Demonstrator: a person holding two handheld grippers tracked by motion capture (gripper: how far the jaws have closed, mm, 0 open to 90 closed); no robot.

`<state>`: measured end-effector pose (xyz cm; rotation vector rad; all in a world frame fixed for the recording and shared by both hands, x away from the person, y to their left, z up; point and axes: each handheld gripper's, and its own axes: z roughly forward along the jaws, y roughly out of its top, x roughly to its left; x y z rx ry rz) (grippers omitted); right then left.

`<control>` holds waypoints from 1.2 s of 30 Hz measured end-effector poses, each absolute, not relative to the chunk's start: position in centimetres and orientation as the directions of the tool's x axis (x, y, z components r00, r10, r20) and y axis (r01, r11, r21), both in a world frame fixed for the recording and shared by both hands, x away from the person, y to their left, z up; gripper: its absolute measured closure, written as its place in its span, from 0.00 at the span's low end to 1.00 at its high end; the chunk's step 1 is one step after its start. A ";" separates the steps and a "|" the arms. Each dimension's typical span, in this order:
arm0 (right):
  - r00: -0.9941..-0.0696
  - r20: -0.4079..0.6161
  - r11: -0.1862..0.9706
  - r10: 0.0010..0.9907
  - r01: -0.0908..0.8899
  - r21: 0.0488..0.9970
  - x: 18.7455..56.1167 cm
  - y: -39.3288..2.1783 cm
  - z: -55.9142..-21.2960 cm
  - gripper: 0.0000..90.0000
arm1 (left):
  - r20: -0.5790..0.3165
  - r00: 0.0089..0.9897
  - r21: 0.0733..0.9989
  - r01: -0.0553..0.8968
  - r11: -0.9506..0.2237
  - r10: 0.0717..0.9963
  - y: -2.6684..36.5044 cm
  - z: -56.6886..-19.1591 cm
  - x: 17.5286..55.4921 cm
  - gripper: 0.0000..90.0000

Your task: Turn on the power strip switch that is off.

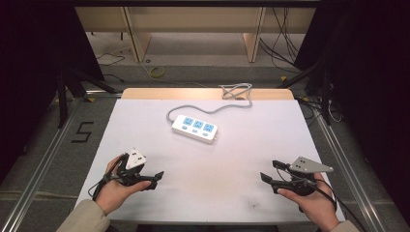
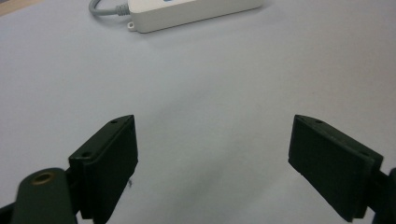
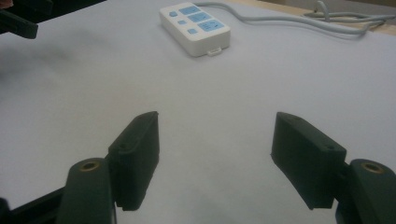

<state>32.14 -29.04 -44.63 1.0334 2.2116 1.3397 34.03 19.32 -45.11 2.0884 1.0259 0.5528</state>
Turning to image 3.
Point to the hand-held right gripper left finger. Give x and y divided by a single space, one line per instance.
135 161

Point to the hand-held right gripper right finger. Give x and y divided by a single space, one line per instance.
306 158

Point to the white table cover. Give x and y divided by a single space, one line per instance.
199 93

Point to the white power strip blue sockets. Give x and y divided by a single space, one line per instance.
199 34

